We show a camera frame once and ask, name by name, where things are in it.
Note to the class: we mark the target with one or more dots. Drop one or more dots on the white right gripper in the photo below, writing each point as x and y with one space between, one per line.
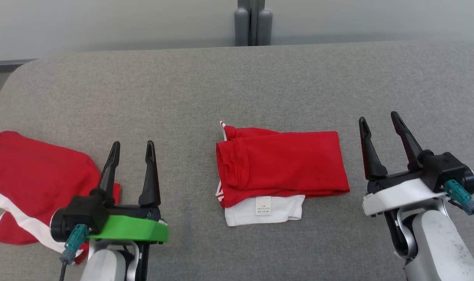
397 195

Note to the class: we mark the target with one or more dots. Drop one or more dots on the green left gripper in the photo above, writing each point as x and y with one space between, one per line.
131 229

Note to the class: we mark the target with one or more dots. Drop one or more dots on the red shirt with white trim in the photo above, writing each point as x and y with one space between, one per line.
284 164

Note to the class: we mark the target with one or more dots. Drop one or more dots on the red shorts with white stripe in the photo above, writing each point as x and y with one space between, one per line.
34 175

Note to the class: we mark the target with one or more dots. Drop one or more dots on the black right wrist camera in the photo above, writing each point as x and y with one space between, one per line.
446 168

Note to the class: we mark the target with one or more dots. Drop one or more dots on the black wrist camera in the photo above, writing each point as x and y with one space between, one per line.
446 168
81 214

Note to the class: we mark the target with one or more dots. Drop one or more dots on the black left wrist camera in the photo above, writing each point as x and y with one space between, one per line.
81 214

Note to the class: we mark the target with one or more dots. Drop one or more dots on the grey partition post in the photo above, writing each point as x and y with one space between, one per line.
253 23

